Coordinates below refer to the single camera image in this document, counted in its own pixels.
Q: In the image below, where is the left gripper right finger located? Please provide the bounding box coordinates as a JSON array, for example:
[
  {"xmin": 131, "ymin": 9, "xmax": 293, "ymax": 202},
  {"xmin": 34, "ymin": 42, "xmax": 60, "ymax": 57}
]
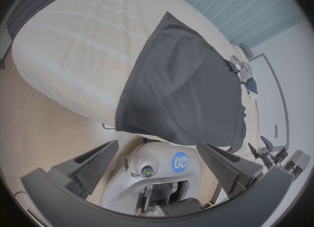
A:
[{"xmin": 197, "ymin": 140, "xmax": 265, "ymax": 196}]

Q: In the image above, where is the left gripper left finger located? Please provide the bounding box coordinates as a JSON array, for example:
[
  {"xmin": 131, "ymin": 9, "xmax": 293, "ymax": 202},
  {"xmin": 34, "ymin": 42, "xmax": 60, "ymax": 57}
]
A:
[{"xmin": 50, "ymin": 140, "xmax": 120, "ymax": 199}]

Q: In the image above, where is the black T-shirt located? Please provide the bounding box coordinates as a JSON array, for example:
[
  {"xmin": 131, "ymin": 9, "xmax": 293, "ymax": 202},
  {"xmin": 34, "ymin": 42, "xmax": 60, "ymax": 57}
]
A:
[{"xmin": 115, "ymin": 12, "xmax": 247, "ymax": 153}]

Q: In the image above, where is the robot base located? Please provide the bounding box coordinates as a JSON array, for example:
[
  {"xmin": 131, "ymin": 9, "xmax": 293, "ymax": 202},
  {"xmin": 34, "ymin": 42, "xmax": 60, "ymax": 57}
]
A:
[{"xmin": 99, "ymin": 141, "xmax": 221, "ymax": 218}]

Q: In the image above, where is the pile of clothes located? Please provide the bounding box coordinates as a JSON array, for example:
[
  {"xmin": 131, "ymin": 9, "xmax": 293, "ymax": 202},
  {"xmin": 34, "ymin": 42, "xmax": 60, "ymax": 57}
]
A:
[{"xmin": 229, "ymin": 55, "xmax": 258, "ymax": 101}]

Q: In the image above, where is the bed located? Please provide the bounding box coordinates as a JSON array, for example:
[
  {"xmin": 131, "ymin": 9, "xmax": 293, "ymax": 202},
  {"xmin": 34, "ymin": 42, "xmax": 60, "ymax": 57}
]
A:
[{"xmin": 11, "ymin": 0, "xmax": 289, "ymax": 158}]

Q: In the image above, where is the grey bedside table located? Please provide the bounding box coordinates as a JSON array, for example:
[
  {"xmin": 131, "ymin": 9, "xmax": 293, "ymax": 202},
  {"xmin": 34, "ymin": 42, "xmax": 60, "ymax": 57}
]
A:
[{"xmin": 242, "ymin": 45, "xmax": 253, "ymax": 58}]

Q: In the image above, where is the white printed pillow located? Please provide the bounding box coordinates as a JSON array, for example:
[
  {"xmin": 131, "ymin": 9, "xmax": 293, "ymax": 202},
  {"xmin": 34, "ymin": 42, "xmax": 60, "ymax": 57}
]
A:
[{"xmin": 231, "ymin": 43, "xmax": 246, "ymax": 58}]

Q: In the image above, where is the blue-green curtain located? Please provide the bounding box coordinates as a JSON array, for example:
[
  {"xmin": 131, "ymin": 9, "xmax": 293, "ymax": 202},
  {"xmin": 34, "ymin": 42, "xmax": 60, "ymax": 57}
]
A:
[{"xmin": 172, "ymin": 0, "xmax": 306, "ymax": 48}]

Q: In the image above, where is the black chest of drawers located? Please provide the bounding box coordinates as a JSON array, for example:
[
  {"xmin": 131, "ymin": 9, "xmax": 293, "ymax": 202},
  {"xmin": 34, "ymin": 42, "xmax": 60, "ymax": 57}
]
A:
[{"xmin": 6, "ymin": 0, "xmax": 71, "ymax": 38}]

